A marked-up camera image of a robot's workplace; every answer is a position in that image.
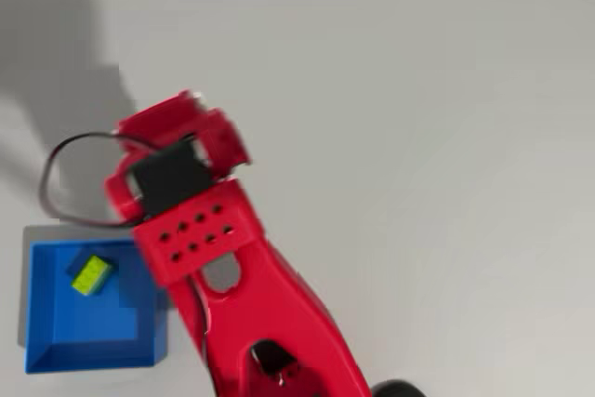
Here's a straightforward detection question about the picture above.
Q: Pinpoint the lime green lego brick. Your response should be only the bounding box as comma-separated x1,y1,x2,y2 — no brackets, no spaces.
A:
69,255,115,298

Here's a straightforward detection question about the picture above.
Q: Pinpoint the blue plastic bin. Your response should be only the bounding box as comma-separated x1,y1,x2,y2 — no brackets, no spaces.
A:
23,238,171,375

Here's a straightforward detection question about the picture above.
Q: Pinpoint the black round object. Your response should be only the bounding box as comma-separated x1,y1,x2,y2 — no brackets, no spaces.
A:
371,379,427,397

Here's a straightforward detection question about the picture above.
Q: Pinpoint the black red wrist cable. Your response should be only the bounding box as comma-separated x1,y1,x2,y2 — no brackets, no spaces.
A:
38,130,157,231

